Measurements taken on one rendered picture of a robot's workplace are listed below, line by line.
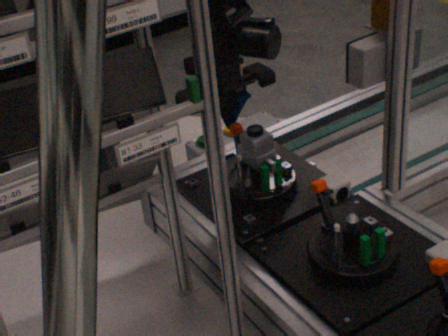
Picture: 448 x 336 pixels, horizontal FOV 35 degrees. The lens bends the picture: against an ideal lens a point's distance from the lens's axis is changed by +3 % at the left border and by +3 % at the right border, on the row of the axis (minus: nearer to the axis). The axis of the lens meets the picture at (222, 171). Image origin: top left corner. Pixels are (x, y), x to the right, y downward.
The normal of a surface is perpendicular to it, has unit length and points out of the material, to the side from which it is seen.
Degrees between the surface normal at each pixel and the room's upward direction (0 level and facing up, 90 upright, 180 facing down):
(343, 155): 0
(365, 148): 0
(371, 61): 90
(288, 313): 0
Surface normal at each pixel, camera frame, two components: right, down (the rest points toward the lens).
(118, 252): -0.10, -0.83
